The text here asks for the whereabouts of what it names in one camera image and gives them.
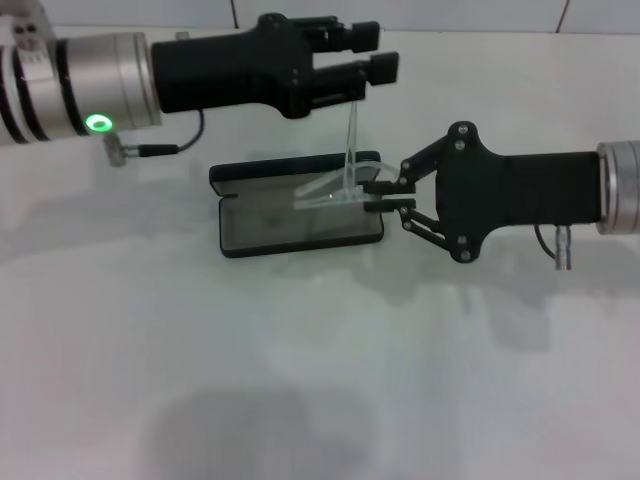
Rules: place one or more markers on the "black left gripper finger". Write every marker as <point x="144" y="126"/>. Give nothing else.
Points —
<point x="386" y="67"/>

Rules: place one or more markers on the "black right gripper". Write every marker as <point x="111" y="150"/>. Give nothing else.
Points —
<point x="525" y="190"/>

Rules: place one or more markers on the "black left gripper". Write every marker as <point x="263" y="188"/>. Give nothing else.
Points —
<point x="225" y="70"/>

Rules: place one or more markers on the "clear white glasses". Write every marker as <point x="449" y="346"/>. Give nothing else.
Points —
<point x="351" y="145"/>

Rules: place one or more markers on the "black glasses case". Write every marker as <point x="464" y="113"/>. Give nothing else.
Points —
<point x="260" y="225"/>

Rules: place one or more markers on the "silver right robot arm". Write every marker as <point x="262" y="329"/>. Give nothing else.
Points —
<point x="622" y="187"/>

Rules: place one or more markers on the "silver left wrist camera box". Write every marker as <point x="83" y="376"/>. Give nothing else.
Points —
<point x="25" y="20"/>

